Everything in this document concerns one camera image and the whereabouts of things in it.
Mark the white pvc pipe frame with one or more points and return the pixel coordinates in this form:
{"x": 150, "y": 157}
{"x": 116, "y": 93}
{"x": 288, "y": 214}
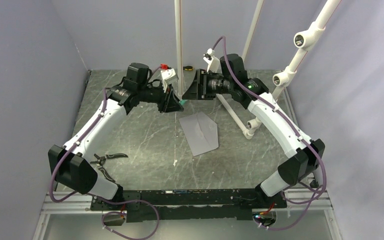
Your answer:
{"x": 268, "y": 34}

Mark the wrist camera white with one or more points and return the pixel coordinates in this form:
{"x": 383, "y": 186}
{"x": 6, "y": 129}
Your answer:
{"x": 213, "y": 63}
{"x": 168, "y": 76}

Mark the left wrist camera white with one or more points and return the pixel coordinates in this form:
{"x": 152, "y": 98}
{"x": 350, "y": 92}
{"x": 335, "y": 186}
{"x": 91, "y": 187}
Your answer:
{"x": 168, "y": 76}

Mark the green white glue stick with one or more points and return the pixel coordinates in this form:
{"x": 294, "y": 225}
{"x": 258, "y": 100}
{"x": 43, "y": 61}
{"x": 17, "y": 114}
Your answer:
{"x": 182, "y": 102}

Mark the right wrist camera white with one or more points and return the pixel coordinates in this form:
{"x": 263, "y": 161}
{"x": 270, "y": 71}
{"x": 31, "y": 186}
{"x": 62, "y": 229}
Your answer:
{"x": 213, "y": 63}

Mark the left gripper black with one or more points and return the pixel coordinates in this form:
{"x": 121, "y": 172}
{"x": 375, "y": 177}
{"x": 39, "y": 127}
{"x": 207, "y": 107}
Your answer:
{"x": 172, "y": 104}

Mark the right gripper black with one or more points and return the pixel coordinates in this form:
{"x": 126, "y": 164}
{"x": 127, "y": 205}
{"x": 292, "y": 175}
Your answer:
{"x": 199, "y": 89}

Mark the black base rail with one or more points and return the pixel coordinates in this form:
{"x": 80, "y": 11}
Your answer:
{"x": 186, "y": 204}

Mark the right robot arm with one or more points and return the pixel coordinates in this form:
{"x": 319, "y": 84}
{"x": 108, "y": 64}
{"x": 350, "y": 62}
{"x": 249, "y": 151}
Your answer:
{"x": 227, "y": 76}

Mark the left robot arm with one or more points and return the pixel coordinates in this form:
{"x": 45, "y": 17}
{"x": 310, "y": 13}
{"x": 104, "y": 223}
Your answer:
{"x": 70, "y": 164}

